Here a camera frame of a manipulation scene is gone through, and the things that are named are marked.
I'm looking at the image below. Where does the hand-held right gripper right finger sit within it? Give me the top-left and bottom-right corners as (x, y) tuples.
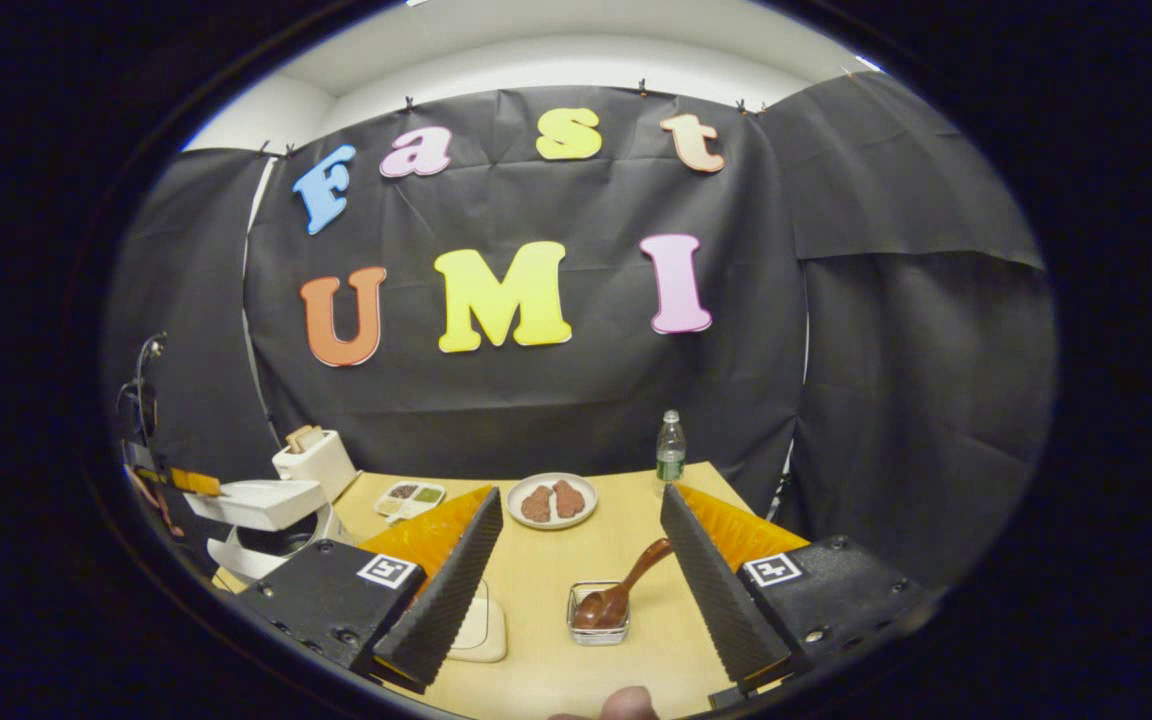
(660, 484), (937, 696)

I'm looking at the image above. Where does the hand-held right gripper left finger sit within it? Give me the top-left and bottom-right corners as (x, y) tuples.
(236, 487), (504, 691)

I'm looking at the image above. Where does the clear box of white rice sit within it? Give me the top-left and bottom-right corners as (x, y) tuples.
(451, 578), (509, 663)

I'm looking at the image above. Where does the white rice cooker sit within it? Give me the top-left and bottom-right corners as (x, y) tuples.
(184, 478), (357, 591)

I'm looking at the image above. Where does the brown wooden spoon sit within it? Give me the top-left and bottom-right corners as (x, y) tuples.
(574, 538), (675, 631)

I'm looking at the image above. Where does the metal wire chopstick holder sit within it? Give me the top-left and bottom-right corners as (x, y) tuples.
(566, 582), (632, 647)

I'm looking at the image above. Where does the white divided grain dish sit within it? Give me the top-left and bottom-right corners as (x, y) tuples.
(374, 481), (447, 522)

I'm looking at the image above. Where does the white round plate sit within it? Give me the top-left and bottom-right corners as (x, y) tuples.
(506, 472), (599, 531)

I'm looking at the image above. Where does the white toaster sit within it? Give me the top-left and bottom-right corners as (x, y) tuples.
(272, 430), (359, 491)

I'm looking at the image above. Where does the green label water bottle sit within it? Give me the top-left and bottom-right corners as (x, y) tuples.
(656, 410), (687, 487)

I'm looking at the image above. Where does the black backdrop cloth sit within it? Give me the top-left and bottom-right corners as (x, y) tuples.
(101, 70), (1057, 601)

